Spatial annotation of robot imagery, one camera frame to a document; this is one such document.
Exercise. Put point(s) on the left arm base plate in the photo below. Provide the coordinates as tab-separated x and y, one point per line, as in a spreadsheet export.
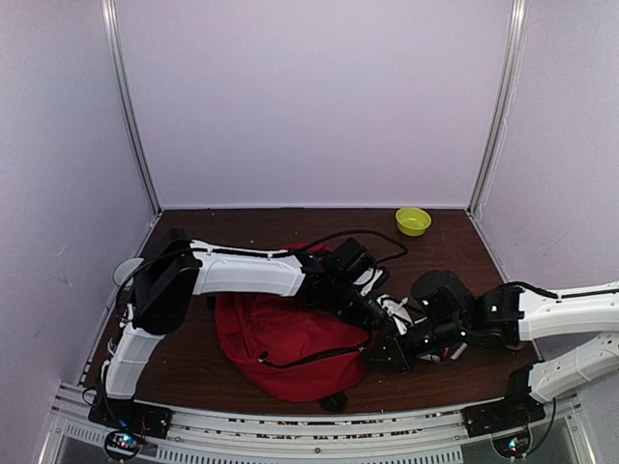
141	419

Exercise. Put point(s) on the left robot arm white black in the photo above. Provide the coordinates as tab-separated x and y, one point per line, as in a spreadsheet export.
161	289

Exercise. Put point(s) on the purple white marker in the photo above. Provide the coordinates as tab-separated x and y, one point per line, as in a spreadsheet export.
456	352

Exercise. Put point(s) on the patterned mug orange inside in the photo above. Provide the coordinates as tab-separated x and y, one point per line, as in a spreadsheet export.
516	346

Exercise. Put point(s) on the red backpack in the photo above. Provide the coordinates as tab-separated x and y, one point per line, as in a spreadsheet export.
292	352

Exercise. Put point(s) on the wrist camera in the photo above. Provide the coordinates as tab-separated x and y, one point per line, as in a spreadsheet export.
397	311
371	279

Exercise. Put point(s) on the lime green bowl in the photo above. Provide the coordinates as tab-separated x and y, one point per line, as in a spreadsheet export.
413	222

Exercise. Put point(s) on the pale blue ceramic bowl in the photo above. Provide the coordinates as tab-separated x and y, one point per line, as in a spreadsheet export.
122	273

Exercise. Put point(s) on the left aluminium frame post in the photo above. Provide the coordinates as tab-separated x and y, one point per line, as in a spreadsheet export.
112	30

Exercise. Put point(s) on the front aluminium rail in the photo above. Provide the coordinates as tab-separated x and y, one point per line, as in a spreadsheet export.
436	435

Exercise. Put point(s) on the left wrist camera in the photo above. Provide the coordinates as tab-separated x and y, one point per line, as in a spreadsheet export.
371	279

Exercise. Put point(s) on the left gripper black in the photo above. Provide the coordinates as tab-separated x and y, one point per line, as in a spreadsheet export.
368	318

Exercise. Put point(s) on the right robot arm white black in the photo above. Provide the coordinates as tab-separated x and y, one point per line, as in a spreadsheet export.
506	316

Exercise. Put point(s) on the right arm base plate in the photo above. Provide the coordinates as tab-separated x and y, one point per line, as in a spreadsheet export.
498	416

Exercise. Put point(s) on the right aluminium frame post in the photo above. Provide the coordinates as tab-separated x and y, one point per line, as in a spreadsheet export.
507	83

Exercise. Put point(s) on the aluminium frame post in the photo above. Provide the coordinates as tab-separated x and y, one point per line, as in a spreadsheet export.
507	83
112	30

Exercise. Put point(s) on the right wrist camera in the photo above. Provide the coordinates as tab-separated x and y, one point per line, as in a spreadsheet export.
397	311

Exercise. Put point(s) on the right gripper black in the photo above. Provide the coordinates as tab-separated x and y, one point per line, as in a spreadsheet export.
399	361

